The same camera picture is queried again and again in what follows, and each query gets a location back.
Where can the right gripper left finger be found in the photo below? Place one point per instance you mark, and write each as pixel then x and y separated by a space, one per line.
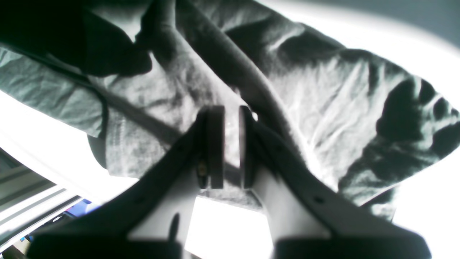
pixel 151 219

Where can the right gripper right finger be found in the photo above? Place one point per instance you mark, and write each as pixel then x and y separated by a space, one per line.
pixel 306 219

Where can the dark grey T-shirt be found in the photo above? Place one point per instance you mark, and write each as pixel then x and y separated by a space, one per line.
pixel 135 73

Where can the blue box under table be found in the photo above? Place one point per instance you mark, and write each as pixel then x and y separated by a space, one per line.
pixel 81 208

